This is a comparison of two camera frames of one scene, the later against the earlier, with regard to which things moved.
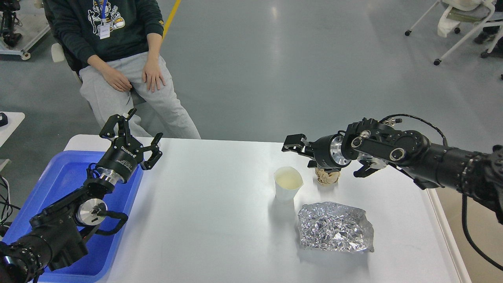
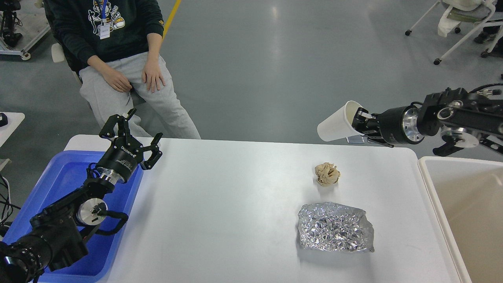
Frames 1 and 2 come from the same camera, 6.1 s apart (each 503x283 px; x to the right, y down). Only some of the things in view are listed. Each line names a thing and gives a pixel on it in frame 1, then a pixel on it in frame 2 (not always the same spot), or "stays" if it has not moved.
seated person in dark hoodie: [118, 45] stays
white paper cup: [287, 181] to [339, 125]
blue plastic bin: [64, 175] stays
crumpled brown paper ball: [324, 179] stays
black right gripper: [326, 151] to [401, 125]
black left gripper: [121, 161] stays
